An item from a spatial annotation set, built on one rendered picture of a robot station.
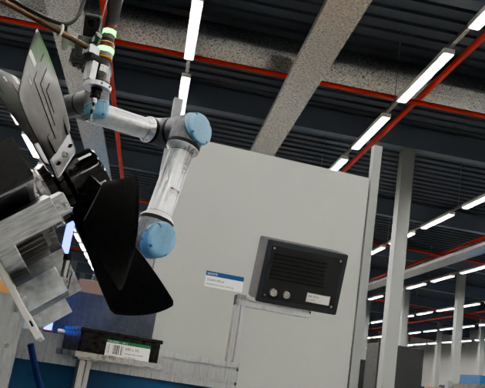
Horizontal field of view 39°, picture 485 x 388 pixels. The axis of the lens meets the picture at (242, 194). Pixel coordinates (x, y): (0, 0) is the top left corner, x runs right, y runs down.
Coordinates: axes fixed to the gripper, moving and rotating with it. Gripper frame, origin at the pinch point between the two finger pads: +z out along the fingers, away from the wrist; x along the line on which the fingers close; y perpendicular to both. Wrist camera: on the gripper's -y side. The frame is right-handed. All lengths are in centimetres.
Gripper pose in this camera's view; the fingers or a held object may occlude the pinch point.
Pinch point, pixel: (80, 29)
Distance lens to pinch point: 193.8
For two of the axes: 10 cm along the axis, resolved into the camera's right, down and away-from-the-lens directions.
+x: -9.8, -2.0, -0.2
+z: 0.4, -1.0, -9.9
